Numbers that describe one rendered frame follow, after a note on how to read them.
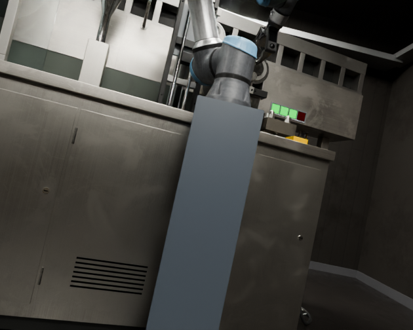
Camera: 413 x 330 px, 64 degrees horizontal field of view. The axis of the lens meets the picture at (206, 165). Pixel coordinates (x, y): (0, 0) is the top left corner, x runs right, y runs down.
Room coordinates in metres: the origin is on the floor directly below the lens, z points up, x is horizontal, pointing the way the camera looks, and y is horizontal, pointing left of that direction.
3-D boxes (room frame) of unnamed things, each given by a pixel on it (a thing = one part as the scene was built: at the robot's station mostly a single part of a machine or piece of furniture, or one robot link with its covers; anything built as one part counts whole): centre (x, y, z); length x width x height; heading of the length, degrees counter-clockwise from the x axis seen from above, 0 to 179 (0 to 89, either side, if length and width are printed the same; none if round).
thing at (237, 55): (1.04, -0.02, 1.07); 0.13 x 0.12 x 0.14; 35
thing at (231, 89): (1.04, -0.02, 0.95); 0.15 x 0.15 x 0.10
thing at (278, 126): (1.76, -0.26, 1.00); 0.40 x 0.16 x 0.06; 16
